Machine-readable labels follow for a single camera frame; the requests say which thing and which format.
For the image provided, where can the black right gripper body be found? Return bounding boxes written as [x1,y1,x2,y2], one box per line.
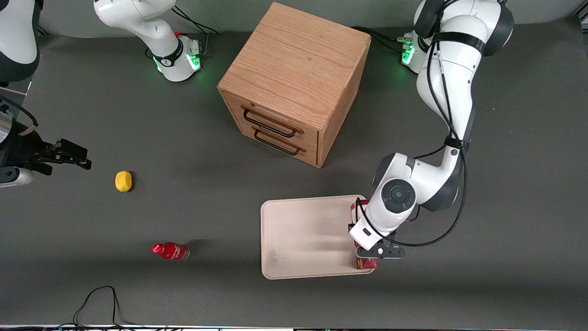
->
[0,123,52,169]

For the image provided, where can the red tartan shortbread cookie box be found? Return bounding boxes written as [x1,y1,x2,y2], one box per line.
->
[351,198,378,270]

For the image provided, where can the beige rectangular plastic tray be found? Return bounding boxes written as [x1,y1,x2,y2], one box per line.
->
[260,195,376,280]

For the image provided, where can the yellow lemon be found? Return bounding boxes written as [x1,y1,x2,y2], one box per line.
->
[115,171,133,193]

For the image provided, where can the wooden drawer front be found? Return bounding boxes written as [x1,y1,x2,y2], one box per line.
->
[229,120,319,167]
[221,91,320,148]

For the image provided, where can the red soda bottle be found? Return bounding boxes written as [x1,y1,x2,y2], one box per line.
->
[152,242,190,261]

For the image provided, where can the wooden two-drawer cabinet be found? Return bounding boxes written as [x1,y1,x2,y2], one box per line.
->
[217,2,372,169]

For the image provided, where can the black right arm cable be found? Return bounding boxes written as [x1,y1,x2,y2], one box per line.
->
[0,97,39,137]

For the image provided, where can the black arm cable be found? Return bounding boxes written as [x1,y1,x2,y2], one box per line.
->
[0,97,39,137]
[356,37,469,249]

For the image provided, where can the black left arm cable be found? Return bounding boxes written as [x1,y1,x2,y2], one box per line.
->
[356,37,469,249]

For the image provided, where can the black wire drawer handle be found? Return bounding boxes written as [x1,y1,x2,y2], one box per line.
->
[253,128,301,156]
[242,108,298,138]

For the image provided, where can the black looped table cable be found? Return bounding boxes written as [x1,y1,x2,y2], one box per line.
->
[57,285,152,330]

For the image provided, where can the black right base cables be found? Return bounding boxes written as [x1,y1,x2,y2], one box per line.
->
[171,6,220,58]

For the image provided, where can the black base cables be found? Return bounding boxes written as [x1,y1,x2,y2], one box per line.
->
[171,6,220,58]
[351,26,414,52]

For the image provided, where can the black left base cables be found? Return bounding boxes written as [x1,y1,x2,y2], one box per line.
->
[351,26,414,52]

